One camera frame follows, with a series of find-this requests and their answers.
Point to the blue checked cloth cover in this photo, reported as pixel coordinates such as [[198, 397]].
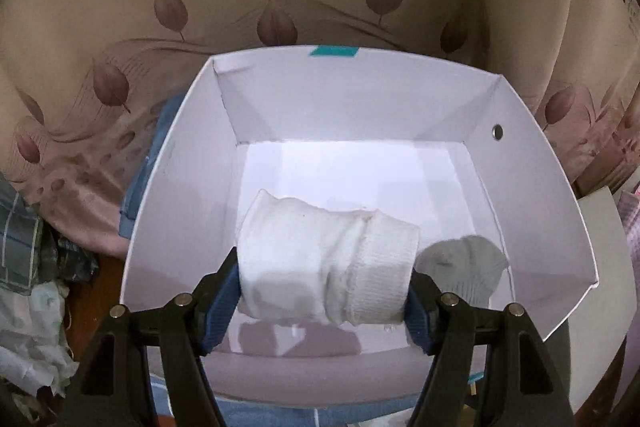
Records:
[[239, 413]]

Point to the white floral sheet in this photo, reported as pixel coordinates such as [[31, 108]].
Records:
[[34, 350]]

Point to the white XINCCI shoe box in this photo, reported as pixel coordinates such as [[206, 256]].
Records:
[[447, 147]]

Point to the white socks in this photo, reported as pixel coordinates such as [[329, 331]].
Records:
[[298, 263]]

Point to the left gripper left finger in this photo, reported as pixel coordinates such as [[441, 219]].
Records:
[[216, 298]]

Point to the grey sock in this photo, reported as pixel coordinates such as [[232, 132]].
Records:
[[470, 267]]

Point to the pink leaf pattern curtain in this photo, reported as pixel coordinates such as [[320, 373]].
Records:
[[83, 81]]

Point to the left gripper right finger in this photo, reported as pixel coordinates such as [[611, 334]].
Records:
[[421, 311]]

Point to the grey plaid blanket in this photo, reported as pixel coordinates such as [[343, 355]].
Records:
[[32, 252]]

